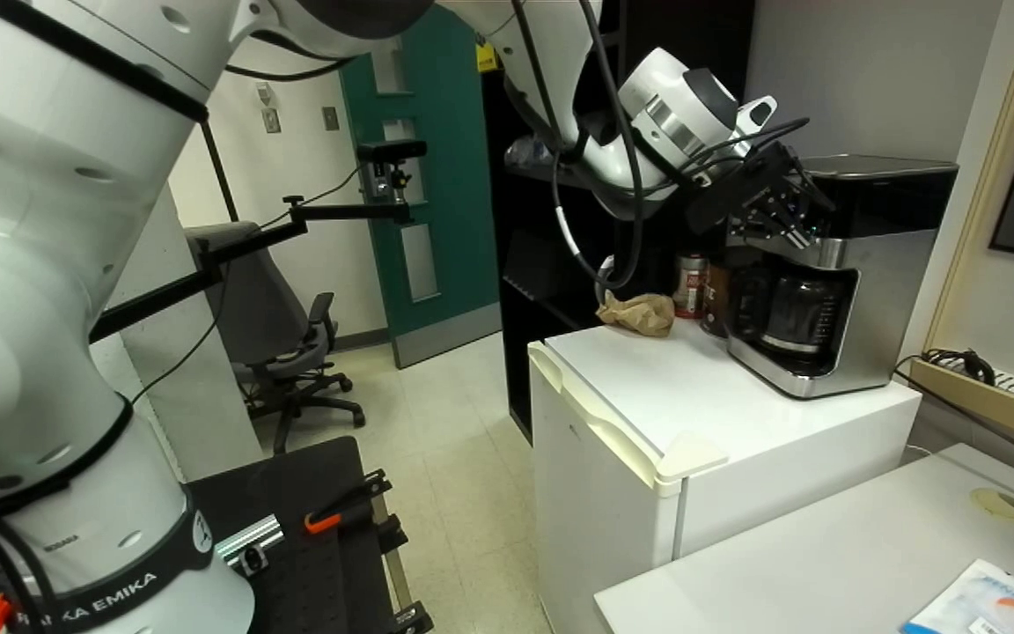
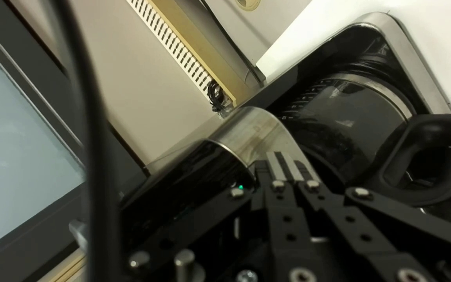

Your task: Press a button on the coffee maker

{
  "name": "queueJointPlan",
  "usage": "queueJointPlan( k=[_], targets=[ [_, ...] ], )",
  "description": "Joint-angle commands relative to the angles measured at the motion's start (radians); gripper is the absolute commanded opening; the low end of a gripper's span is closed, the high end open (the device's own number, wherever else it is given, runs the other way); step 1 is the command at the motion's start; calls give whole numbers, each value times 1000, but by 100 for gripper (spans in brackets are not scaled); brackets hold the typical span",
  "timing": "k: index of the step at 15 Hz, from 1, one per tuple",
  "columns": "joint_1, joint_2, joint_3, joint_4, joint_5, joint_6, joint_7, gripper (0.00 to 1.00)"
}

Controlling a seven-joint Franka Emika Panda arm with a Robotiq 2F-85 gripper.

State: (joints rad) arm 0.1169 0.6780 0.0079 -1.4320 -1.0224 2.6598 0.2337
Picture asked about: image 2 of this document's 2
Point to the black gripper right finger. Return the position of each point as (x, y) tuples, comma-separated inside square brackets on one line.
[(371, 228)]

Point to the grey framed window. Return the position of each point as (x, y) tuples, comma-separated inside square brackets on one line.
[(22, 145)]

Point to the black and steel coffee maker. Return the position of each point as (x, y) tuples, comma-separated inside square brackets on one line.
[(194, 181)]

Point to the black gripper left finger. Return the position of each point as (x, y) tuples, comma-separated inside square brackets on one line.
[(280, 228)]

